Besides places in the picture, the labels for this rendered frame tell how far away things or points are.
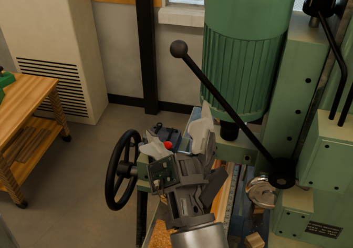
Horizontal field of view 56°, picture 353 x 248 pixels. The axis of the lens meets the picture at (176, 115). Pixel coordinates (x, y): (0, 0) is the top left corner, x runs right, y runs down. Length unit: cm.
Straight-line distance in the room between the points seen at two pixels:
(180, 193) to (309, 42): 37
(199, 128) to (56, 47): 179
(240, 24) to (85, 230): 163
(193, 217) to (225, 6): 38
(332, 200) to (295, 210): 14
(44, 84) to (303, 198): 171
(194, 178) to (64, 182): 178
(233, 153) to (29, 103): 140
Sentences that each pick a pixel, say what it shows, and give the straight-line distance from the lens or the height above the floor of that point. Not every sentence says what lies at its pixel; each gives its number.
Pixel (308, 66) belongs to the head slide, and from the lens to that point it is 71.
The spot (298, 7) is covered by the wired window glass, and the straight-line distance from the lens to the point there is 220.
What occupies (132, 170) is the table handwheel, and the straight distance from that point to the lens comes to 117.
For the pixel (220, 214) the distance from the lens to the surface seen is 92.
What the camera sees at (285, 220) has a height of 103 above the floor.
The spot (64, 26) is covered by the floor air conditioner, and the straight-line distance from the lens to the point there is 215.
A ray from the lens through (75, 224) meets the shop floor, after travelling 208.
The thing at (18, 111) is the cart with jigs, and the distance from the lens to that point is 203.
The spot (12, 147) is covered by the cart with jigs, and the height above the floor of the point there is 20.
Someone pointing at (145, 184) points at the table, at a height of 87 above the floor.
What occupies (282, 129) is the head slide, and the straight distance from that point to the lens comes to 81.
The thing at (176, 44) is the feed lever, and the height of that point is 142.
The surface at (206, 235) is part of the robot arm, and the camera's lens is 54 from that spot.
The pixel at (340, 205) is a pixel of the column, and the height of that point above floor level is 101.
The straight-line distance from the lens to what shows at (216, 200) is 95.
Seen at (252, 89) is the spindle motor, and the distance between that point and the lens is 74.
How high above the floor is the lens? 173
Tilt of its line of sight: 42 degrees down
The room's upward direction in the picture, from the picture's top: straight up
